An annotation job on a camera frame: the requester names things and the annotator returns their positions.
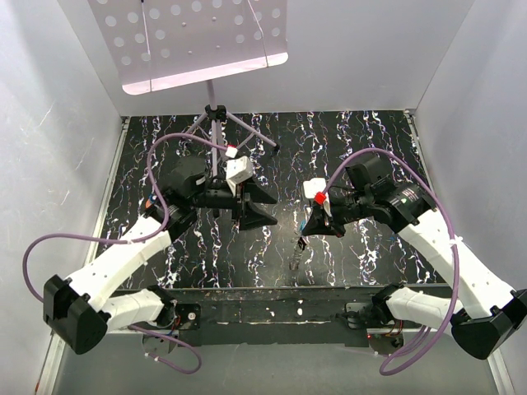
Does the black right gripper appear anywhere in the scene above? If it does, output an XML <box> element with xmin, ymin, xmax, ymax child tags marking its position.
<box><xmin>301</xmin><ymin>190</ymin><xmax>372</xmax><ymax>238</ymax></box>

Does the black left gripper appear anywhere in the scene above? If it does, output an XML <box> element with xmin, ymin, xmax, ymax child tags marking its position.
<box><xmin>190</xmin><ymin>176</ymin><xmax>278</xmax><ymax>229</ymax></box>

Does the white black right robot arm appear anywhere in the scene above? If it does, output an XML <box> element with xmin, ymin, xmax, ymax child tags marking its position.
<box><xmin>301</xmin><ymin>149</ymin><xmax>526</xmax><ymax>360</ymax></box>

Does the colourful toy block figure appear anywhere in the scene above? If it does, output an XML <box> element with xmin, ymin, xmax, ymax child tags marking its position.
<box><xmin>145</xmin><ymin>194</ymin><xmax>156</xmax><ymax>208</ymax></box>

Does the lilac perforated music stand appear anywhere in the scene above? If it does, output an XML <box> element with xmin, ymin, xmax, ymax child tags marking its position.
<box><xmin>89</xmin><ymin>0</ymin><xmax>288</xmax><ymax>150</ymax></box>

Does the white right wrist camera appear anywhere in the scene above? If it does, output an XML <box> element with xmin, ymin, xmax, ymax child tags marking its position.
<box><xmin>302</xmin><ymin>178</ymin><xmax>329</xmax><ymax>206</ymax></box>

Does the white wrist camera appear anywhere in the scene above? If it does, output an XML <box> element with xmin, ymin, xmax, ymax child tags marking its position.
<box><xmin>226</xmin><ymin>145</ymin><xmax>254</xmax><ymax>195</ymax></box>
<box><xmin>302</xmin><ymin>178</ymin><xmax>329</xmax><ymax>206</ymax></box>

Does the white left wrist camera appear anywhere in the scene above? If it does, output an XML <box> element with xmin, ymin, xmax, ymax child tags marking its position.
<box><xmin>226</xmin><ymin>145</ymin><xmax>254</xmax><ymax>195</ymax></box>

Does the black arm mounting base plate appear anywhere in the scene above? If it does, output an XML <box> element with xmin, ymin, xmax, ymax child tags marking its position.
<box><xmin>127</xmin><ymin>286</ymin><xmax>425</xmax><ymax>351</ymax></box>

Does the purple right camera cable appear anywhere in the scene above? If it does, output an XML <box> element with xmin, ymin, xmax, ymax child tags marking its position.
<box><xmin>320</xmin><ymin>147</ymin><xmax>460</xmax><ymax>377</ymax></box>

